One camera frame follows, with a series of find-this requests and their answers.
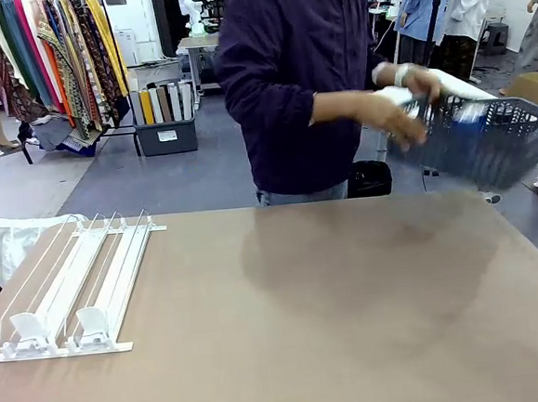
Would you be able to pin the background work table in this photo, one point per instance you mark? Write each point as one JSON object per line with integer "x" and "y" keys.
{"x": 199, "y": 53}

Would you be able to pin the white air purifier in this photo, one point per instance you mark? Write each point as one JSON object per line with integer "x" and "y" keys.
{"x": 126, "y": 47}

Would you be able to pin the cardboard box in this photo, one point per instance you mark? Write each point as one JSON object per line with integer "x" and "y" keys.
{"x": 537, "y": 87}

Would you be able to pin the white side table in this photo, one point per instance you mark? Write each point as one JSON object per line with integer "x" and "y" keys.
{"x": 465, "y": 85}

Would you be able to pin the person in navy jacket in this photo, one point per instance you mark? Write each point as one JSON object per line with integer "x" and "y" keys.
{"x": 288, "y": 92}

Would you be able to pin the person's right hand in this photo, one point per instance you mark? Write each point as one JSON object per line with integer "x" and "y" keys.
{"x": 393, "y": 119}

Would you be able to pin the white plastic sheet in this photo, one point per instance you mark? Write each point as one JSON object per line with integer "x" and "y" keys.
{"x": 2, "y": 240}

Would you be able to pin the grey clothes pile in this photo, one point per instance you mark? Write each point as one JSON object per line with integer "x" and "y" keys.
{"x": 61, "y": 136}

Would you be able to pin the grey woven plastic basket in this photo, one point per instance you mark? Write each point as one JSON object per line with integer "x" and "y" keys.
{"x": 502, "y": 150}

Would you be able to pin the black waste bin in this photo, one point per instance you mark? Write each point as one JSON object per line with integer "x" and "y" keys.
{"x": 370, "y": 179}

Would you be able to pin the grey storage bin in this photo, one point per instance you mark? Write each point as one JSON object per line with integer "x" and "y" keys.
{"x": 166, "y": 137}

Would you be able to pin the teal hanging fabric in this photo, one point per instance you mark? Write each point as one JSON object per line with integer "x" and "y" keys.
{"x": 24, "y": 48}

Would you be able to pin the blue shirt on mannequin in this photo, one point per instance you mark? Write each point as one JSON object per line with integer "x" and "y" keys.
{"x": 421, "y": 3}

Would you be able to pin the orange hanging fabric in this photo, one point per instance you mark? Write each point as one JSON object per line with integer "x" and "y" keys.
{"x": 57, "y": 82}

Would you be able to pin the yellow hanging fabric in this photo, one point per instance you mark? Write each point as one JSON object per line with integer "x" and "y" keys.
{"x": 107, "y": 37}

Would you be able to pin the white sample board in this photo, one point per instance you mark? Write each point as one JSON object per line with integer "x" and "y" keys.
{"x": 185, "y": 100}
{"x": 156, "y": 105}
{"x": 175, "y": 102}

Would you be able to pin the white can dispenser rack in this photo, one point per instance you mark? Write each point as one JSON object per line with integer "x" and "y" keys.
{"x": 108, "y": 288}

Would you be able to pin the person's left hand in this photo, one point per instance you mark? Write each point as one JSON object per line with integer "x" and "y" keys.
{"x": 423, "y": 82}

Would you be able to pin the brown patterned hanging fabric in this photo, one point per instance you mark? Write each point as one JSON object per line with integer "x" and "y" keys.
{"x": 92, "y": 52}

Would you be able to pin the pink hanging fabric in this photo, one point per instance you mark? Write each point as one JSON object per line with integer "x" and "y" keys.
{"x": 36, "y": 51}

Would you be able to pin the white dispenser pusher paddle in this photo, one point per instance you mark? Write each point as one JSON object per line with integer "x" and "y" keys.
{"x": 90, "y": 324}
{"x": 27, "y": 329}

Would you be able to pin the brown sample board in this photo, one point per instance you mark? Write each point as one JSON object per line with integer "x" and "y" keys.
{"x": 164, "y": 104}

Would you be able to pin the grey sample board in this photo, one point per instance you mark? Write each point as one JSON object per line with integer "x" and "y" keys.
{"x": 136, "y": 108}

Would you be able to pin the yellow sample board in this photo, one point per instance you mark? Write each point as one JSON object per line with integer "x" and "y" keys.
{"x": 147, "y": 107}

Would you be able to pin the grey plastic stool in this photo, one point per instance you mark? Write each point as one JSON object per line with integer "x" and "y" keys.
{"x": 494, "y": 39}

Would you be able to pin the person's right forearm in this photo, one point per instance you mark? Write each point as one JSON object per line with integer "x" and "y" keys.
{"x": 336, "y": 107}

